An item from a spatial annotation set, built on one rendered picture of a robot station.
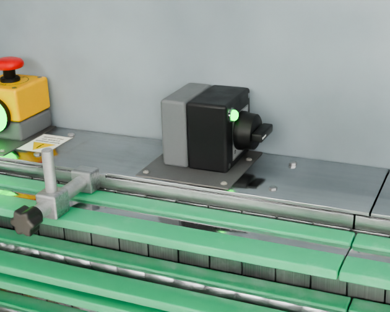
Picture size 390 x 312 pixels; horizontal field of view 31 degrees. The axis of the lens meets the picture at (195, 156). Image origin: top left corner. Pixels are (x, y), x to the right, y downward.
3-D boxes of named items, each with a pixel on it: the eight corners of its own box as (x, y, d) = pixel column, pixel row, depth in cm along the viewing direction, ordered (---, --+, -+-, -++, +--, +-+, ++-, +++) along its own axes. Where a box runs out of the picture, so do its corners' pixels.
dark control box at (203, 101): (191, 142, 88) (162, 165, 81) (189, 80, 85) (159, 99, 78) (253, 149, 85) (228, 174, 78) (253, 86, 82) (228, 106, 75)
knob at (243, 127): (246, 142, 82) (273, 145, 81) (233, 155, 79) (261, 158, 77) (246, 105, 81) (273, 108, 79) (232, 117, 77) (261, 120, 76)
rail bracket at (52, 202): (78, 183, 81) (5, 233, 70) (72, 123, 79) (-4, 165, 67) (108, 187, 80) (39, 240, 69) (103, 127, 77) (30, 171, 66)
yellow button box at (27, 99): (13, 119, 98) (-22, 136, 92) (7, 67, 96) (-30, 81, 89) (55, 124, 96) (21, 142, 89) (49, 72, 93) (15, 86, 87)
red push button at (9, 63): (-12, 86, 90) (-16, 60, 89) (7, 78, 94) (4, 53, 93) (13, 88, 89) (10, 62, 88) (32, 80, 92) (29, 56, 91)
